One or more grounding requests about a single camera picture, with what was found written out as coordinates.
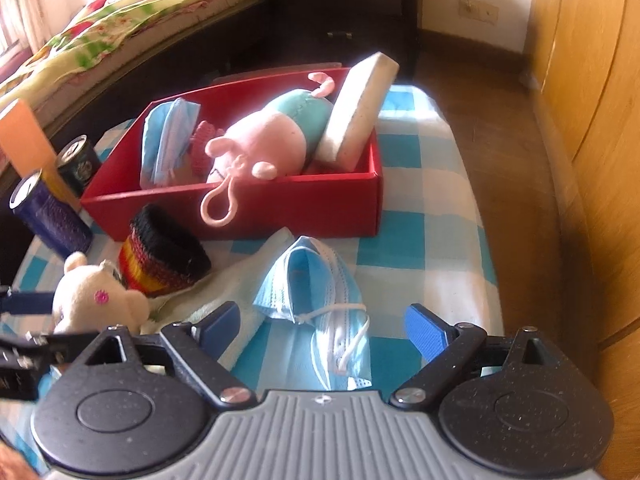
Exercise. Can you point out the black drink can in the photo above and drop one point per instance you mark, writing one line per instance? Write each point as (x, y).
(80, 165)

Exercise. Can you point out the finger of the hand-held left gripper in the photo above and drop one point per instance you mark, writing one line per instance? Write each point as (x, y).
(30, 304)
(35, 360)

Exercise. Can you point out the wall power socket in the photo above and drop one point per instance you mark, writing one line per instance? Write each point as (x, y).
(479, 12)

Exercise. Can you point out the dark wooden nightstand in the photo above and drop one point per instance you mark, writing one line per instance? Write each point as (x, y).
(290, 20)

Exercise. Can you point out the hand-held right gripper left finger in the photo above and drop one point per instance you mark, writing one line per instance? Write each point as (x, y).
(220, 320)

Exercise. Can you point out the black striped wristband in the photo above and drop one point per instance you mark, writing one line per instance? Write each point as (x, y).
(165, 255)

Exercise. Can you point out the red cardboard box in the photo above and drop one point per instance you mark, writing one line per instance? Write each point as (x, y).
(300, 200)

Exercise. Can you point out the floral quilt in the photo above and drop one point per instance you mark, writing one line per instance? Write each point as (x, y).
(125, 20)

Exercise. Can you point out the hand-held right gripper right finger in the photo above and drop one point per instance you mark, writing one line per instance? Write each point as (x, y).
(425, 332)

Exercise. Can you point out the pink hair scrunchie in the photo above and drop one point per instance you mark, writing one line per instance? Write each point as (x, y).
(202, 135)

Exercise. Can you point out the wooden wardrobe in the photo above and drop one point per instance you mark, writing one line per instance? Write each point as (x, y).
(590, 110)

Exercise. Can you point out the cream teddy bear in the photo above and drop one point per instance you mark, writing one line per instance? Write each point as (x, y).
(85, 295)

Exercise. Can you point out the dark wooden bed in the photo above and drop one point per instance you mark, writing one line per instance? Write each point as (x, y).
(200, 50)

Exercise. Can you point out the pale curtain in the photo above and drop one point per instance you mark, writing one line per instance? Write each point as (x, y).
(30, 10)

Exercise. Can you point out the blue white checkered cloth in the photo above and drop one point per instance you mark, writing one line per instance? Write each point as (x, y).
(425, 185)

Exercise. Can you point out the pale green white towel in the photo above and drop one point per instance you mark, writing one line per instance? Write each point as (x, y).
(225, 290)

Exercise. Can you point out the pink teal plush pig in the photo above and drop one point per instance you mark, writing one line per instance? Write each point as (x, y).
(270, 135)

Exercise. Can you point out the white cleaning sponge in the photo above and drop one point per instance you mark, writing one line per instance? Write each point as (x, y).
(350, 110)

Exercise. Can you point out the blue face mask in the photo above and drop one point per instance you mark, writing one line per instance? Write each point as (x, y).
(181, 125)
(300, 275)
(152, 145)

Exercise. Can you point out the blue drink can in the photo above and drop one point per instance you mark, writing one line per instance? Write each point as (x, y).
(55, 220)

